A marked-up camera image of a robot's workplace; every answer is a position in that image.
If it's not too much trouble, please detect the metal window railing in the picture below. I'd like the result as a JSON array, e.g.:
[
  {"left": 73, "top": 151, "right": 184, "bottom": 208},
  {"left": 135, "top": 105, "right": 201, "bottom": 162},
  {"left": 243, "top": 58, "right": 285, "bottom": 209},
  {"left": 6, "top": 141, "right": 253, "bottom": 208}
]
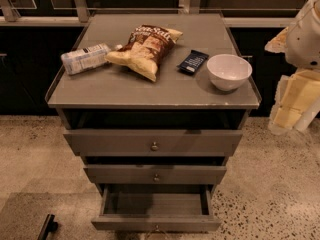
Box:
[{"left": 0, "top": 0, "right": 320, "bottom": 28}]

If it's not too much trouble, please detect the grey drawer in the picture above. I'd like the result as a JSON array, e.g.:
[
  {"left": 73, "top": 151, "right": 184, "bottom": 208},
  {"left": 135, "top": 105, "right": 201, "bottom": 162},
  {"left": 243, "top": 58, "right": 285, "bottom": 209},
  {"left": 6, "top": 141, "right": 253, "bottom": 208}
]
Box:
[
  {"left": 84, "top": 165, "right": 226, "bottom": 185},
  {"left": 92, "top": 184, "right": 220, "bottom": 232},
  {"left": 64, "top": 129, "right": 242, "bottom": 157}
]

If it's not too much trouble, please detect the black object on floor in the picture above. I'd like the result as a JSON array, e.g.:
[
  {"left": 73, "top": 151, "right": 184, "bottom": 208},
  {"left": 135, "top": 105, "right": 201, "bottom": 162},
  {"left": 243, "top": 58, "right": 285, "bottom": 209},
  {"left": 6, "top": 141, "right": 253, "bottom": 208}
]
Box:
[{"left": 37, "top": 214, "right": 58, "bottom": 240}]

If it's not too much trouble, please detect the white ceramic bowl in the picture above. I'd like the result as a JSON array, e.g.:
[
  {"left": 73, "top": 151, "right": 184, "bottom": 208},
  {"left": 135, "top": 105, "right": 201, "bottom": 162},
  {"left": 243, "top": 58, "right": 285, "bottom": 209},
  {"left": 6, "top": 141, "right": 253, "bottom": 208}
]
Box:
[{"left": 206, "top": 54, "right": 252, "bottom": 91}]

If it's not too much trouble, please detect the grey top drawer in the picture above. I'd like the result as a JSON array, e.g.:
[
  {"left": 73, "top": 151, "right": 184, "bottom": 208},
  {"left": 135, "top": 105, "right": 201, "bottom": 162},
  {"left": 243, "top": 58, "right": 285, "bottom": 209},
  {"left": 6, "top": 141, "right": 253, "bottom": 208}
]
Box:
[{"left": 64, "top": 129, "right": 242, "bottom": 157}]

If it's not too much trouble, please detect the clear plastic water bottle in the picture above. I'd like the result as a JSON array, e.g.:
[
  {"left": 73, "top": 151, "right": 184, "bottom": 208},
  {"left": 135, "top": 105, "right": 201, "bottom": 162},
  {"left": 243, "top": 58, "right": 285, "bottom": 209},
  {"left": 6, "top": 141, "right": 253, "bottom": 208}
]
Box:
[{"left": 61, "top": 43, "right": 122, "bottom": 75}]

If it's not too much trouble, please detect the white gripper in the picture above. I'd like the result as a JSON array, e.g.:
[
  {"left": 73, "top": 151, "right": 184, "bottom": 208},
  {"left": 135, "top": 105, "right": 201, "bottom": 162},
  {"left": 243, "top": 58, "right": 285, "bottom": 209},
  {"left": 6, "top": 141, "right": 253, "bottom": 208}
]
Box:
[{"left": 264, "top": 0, "right": 320, "bottom": 135}]

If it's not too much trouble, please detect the grey middle drawer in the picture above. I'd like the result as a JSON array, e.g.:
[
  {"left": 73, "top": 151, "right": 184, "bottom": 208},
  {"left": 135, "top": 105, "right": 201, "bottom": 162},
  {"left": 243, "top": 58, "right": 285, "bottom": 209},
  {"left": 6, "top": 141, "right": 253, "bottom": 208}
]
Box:
[{"left": 84, "top": 165, "right": 226, "bottom": 185}]

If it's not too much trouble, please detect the grey bottom drawer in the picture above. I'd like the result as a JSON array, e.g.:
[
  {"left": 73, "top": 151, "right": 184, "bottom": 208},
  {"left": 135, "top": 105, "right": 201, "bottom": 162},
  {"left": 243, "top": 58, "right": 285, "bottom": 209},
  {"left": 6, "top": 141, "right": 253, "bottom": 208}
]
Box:
[{"left": 92, "top": 184, "right": 220, "bottom": 232}]

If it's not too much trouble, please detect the grey drawer cabinet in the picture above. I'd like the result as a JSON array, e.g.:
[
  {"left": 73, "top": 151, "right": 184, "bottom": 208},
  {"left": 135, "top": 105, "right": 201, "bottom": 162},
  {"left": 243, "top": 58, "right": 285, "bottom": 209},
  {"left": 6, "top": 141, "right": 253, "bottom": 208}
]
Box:
[{"left": 44, "top": 13, "right": 263, "bottom": 233}]

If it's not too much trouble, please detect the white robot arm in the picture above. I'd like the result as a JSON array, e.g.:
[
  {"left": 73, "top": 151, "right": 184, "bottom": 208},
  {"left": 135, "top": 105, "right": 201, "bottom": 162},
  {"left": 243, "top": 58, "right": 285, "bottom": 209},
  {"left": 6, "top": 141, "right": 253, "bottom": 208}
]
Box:
[{"left": 265, "top": 0, "right": 320, "bottom": 135}]

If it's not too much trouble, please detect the brown yellow chip bag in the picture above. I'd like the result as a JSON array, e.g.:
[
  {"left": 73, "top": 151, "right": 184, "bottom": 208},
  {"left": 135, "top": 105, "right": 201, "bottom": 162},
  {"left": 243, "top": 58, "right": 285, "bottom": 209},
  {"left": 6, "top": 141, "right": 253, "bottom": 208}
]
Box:
[{"left": 105, "top": 25, "right": 183, "bottom": 82}]

